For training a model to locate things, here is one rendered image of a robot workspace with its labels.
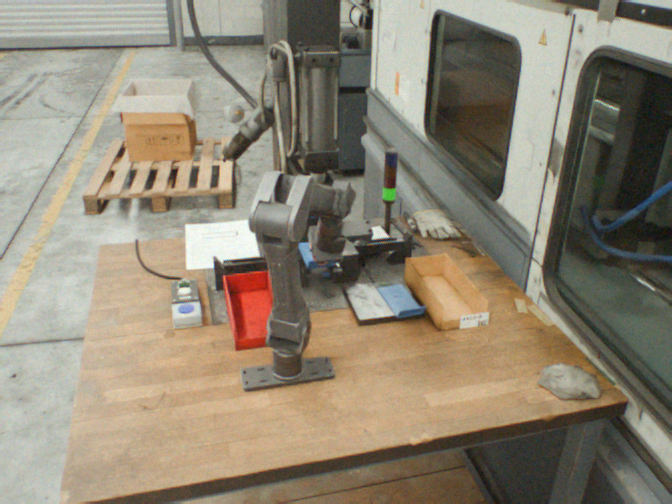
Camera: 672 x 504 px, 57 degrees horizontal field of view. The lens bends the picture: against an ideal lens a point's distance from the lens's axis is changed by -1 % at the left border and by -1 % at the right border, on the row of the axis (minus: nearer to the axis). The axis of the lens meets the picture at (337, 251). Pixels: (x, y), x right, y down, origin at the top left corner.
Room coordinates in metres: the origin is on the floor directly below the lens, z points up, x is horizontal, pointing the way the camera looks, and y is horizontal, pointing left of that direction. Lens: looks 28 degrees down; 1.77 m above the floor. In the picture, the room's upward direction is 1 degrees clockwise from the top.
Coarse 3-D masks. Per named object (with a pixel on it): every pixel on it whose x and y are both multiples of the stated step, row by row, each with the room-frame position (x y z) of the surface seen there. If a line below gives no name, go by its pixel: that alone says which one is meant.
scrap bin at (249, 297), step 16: (256, 272) 1.40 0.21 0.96; (224, 288) 1.35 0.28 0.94; (240, 288) 1.39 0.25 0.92; (256, 288) 1.40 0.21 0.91; (240, 304) 1.33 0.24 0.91; (256, 304) 1.33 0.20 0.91; (272, 304) 1.33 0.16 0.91; (240, 320) 1.26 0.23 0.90; (256, 320) 1.26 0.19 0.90; (240, 336) 1.20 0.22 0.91; (256, 336) 1.20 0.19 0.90
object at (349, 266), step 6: (348, 258) 1.46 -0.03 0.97; (354, 258) 1.47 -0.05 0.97; (300, 264) 1.43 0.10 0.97; (342, 264) 1.46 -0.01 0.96; (348, 264) 1.46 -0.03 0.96; (354, 264) 1.47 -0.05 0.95; (300, 270) 1.43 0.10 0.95; (330, 270) 1.50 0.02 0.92; (342, 270) 1.46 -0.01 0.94; (348, 270) 1.46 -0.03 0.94; (354, 270) 1.47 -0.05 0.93; (300, 276) 1.43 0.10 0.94; (336, 276) 1.45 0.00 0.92; (342, 276) 1.46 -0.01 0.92; (348, 276) 1.46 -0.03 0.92; (354, 276) 1.47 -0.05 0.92; (300, 282) 1.43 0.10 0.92; (306, 282) 1.43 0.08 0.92; (336, 282) 1.45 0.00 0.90; (342, 282) 1.46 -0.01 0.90
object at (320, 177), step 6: (288, 162) 1.67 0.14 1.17; (294, 162) 1.66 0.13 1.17; (294, 168) 1.59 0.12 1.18; (300, 168) 1.61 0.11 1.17; (294, 174) 1.58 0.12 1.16; (300, 174) 1.54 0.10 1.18; (312, 174) 1.48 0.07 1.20; (318, 174) 1.47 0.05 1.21; (324, 174) 1.48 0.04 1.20; (318, 180) 1.47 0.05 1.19; (324, 180) 1.48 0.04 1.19; (330, 180) 1.50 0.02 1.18; (330, 186) 1.46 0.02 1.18; (282, 204) 1.43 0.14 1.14; (312, 216) 1.44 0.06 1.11; (318, 216) 1.44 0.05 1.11
